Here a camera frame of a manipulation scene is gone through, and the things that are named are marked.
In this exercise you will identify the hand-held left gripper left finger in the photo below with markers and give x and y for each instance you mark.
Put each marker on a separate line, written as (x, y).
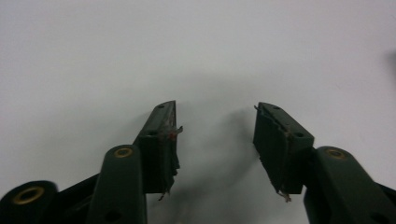
(157, 155)

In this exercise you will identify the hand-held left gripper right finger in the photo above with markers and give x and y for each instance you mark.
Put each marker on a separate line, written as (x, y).
(280, 155)

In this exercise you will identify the white table mat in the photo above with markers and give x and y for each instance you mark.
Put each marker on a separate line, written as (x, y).
(93, 46)

